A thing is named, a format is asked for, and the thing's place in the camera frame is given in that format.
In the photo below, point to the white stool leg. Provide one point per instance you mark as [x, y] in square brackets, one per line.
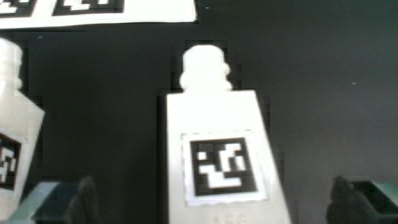
[223, 180]
[20, 125]

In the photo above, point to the white marker tag sheet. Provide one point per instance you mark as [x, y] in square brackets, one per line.
[56, 13]

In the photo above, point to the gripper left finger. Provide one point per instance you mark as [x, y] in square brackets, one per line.
[61, 203]

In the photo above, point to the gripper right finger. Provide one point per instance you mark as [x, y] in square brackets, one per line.
[363, 202]

